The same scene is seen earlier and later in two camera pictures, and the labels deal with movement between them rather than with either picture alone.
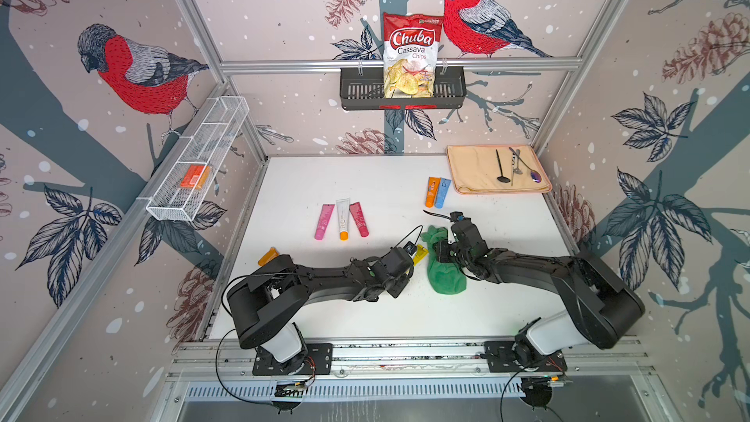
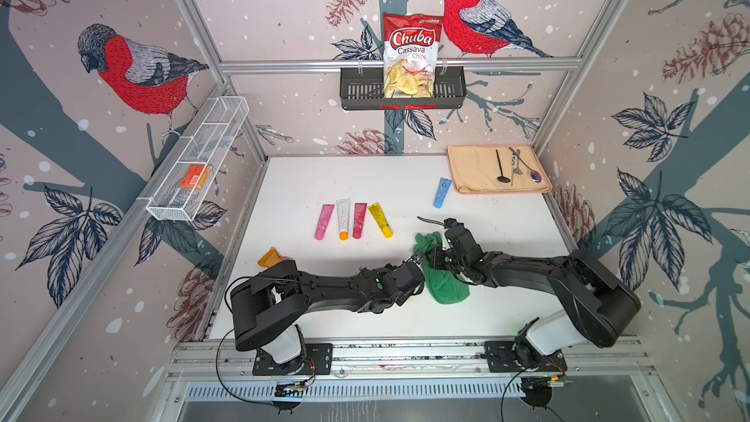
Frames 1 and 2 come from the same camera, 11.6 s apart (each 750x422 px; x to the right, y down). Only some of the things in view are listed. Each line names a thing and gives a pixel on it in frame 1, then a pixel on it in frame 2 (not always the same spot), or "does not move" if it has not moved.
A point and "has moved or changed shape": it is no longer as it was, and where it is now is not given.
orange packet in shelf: (192, 175) does not move
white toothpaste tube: (343, 206) does not move
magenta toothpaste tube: (323, 222) does not move
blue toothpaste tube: (441, 192) does not move
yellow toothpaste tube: (420, 254) → (385, 227)
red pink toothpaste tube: (359, 218) has moved or changed shape
